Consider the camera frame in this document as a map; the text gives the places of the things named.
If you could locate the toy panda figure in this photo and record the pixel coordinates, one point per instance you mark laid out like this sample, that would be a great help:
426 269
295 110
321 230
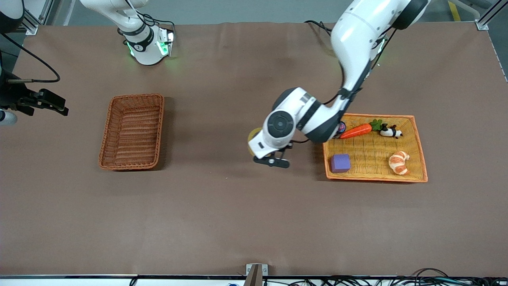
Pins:
391 132

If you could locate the aluminium frame profile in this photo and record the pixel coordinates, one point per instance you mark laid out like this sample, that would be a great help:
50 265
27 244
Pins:
486 22
31 26

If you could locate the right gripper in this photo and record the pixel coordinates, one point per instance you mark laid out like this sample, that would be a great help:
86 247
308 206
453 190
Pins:
12 94

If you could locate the metal table edge bracket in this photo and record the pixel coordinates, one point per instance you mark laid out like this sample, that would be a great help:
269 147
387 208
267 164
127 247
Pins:
256 274

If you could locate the clear yellowish tape roll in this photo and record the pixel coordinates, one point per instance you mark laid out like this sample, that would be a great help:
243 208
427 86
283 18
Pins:
251 139

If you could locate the purple foam cube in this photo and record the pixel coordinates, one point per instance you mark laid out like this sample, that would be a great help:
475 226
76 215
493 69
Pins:
340 163

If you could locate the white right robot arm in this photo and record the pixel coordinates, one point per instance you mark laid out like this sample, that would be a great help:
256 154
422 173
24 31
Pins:
147 43

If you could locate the yellow wicker basket orange rim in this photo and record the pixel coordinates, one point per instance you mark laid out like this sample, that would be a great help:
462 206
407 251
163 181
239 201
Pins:
369 159

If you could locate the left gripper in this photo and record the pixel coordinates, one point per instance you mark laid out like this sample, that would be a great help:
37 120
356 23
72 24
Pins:
289 146

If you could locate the brown wicker basket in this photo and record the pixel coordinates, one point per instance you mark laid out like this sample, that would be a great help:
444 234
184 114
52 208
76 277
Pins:
133 135

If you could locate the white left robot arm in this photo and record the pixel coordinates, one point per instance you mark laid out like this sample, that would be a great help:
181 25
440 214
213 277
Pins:
357 35

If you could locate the toy croissant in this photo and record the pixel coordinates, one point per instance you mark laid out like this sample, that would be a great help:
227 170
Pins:
398 161

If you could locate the orange toy carrot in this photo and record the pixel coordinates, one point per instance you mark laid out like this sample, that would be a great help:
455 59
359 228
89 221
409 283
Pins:
357 130

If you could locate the brown table cover cloth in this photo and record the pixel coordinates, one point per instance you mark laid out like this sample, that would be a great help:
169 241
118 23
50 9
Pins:
238 218

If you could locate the small dark can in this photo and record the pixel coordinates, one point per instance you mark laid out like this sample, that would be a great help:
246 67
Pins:
341 128

